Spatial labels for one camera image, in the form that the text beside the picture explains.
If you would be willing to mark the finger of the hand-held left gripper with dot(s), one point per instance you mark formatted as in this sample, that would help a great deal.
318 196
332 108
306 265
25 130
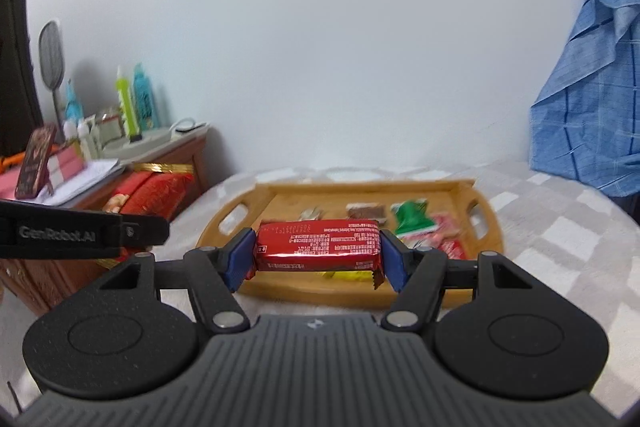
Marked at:
147 231

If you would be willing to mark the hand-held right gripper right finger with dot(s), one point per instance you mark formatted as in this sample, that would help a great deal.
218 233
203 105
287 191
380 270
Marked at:
395 262

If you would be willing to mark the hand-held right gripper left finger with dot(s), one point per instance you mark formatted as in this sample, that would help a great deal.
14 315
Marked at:
240 259

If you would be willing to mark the yellow snack packet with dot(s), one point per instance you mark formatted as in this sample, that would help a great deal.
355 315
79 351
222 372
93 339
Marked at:
350 276

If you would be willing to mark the green snack packet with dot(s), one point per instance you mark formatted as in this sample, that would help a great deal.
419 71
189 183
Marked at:
412 217

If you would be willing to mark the brown snack packet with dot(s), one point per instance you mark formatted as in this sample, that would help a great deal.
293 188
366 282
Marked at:
367 212

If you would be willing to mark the pink snack packet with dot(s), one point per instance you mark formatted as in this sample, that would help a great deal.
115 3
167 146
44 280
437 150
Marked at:
444 226

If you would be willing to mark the wooden tray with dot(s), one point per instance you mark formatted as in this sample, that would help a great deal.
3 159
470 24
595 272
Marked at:
280 207

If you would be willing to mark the red snack packet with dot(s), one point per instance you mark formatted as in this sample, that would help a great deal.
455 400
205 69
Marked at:
320 247

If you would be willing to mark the red gold gift bag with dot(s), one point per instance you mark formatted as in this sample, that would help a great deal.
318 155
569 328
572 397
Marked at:
150 192

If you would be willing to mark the wooden cabinet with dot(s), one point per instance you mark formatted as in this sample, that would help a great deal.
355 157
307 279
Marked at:
35 282

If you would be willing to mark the pink box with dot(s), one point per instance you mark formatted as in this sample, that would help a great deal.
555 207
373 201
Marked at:
67 167

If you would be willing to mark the stack of papers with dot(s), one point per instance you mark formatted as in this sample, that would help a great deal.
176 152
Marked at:
95 172

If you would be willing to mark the dark red patterned box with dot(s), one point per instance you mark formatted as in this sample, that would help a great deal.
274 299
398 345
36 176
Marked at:
35 162

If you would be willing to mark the orange plastic item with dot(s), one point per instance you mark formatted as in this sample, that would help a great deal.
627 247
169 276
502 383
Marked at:
10 162

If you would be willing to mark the white plastic tray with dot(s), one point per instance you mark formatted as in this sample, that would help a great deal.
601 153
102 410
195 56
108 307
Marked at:
150 143

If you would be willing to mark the black small cap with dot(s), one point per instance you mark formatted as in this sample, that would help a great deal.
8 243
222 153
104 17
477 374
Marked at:
134 138

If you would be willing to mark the white small bottle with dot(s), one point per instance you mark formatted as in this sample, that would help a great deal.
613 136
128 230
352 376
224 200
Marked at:
85 142
95 132

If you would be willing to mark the glass jar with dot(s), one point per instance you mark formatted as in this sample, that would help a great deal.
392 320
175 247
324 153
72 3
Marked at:
111 124

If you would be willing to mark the green spray bottle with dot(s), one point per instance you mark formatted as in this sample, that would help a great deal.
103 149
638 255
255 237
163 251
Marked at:
125 107

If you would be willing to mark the small teal spray bottle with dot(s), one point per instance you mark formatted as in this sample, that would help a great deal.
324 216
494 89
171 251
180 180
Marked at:
73 107

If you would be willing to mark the black screen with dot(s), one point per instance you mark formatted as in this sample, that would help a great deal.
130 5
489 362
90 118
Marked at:
15 82

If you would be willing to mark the electric fly swatter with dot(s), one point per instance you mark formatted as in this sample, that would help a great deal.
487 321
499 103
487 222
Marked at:
51 52

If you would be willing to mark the blue plaid cloth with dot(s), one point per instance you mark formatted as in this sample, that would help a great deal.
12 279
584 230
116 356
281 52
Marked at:
590 107

